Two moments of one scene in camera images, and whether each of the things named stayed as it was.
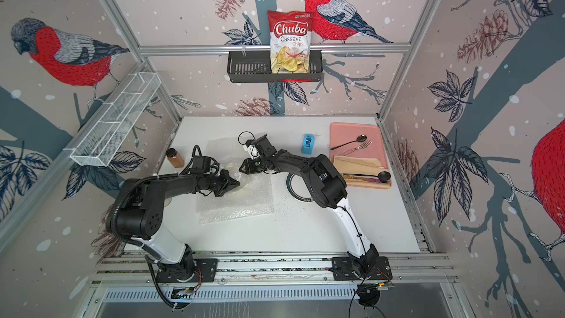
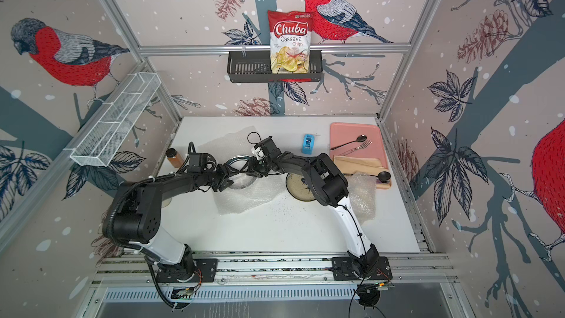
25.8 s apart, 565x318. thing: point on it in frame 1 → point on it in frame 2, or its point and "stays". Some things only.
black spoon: x=360 y=138 stays
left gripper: x=227 y=184 stays
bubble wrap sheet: x=253 y=196 → x=363 y=193
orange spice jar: x=174 y=158 stays
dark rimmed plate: x=298 y=188 → x=241 y=181
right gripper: x=246 y=168 stays
